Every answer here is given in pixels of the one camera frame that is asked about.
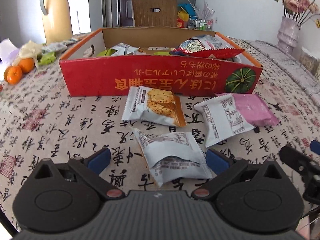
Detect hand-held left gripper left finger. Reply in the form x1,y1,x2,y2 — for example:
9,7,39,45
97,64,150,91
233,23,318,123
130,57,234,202
32,147,126,201

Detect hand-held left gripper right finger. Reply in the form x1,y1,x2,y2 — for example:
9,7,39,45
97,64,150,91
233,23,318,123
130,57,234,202
191,148,286,201

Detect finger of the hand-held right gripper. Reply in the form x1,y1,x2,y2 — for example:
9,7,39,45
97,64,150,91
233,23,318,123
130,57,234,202
309,139,320,156
278,144,320,178

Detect white snack packet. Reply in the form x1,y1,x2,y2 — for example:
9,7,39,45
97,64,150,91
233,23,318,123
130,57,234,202
132,127,213,188
193,97,256,148
110,43,140,56

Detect red cardboard box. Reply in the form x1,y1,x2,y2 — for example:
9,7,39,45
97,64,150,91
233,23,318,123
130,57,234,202
59,26,263,97

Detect red silver snack packet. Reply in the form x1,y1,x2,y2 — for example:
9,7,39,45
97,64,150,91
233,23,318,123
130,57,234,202
171,35,245,61

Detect pink snack packet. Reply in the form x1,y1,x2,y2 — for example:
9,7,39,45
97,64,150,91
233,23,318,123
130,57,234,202
215,93,280,127

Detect white orange biscuit packet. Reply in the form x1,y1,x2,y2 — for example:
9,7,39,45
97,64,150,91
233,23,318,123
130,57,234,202
122,86,187,127

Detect pink floral cloth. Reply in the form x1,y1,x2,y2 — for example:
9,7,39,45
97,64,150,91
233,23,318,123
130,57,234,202
255,39,320,107

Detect glass jar with white lid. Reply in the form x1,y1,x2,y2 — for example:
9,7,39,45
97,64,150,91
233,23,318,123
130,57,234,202
299,47,318,75

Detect pink mottled vase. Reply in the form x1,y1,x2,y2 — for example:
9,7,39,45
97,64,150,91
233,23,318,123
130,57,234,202
277,16,301,55

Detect orange fruit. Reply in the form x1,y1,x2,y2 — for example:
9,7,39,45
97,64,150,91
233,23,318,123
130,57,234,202
17,57,35,74
4,66,23,85

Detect cream crumpled wrapper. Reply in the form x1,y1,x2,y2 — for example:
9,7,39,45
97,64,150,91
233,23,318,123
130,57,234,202
12,41,43,67

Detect white paper cup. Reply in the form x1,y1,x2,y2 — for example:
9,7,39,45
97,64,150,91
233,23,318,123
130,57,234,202
0,39,19,63

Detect dried pink roses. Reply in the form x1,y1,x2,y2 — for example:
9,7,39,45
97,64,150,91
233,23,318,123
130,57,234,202
272,0,320,26

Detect yellow thermos jug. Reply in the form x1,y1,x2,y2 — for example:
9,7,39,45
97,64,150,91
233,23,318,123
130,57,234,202
39,0,73,44

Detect lavender bunch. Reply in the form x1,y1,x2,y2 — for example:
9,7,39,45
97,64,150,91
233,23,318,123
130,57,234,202
197,0,216,21

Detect wooden chair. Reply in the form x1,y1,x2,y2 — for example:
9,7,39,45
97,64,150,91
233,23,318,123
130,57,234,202
131,0,178,28

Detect wire rack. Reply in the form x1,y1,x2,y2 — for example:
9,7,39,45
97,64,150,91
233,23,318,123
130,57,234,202
189,16,213,31

